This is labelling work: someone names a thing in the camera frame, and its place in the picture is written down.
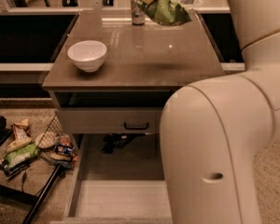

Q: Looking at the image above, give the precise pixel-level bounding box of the black drawer handle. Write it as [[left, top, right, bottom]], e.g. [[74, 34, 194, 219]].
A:
[[123, 122, 149, 131]]

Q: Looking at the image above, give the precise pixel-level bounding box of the white ceramic bowl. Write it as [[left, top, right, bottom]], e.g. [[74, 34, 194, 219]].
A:
[[67, 40, 107, 72]]

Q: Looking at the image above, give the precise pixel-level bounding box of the black wire basket left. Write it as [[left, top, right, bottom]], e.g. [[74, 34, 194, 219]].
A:
[[35, 117, 77, 170]]

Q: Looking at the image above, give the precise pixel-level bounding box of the grey drawer cabinet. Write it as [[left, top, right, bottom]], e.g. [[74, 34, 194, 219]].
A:
[[43, 10, 224, 147]]

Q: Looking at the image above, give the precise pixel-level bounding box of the closed grey upper drawer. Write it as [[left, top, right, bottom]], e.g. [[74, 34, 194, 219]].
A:
[[56, 107, 161, 134]]

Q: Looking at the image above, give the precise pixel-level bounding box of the beige snack bag on floor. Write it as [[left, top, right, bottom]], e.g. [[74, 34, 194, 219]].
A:
[[7, 119, 32, 153]]

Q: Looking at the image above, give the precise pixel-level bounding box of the green jalapeno chip bag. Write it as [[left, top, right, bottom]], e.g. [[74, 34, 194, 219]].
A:
[[135, 0, 191, 26]]

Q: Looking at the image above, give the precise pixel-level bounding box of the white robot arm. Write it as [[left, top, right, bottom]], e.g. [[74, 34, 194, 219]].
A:
[[160, 0, 280, 224]]

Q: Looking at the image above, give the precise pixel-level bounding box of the black object under cabinet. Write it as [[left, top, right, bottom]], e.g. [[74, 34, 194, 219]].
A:
[[102, 133, 145, 154]]

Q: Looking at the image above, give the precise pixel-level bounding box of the green snack bag on floor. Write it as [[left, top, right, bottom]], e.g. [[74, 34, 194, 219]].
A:
[[6, 143, 39, 168]]

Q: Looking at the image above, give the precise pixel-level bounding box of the blue snack pack in basket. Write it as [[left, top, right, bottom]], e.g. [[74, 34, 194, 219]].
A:
[[54, 144, 74, 157]]

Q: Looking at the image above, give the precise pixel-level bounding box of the open grey middle drawer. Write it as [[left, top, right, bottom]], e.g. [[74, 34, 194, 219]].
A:
[[50, 134, 173, 224]]

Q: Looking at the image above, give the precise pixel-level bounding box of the black metal stand frame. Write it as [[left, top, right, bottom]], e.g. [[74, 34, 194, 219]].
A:
[[0, 116, 64, 224]]

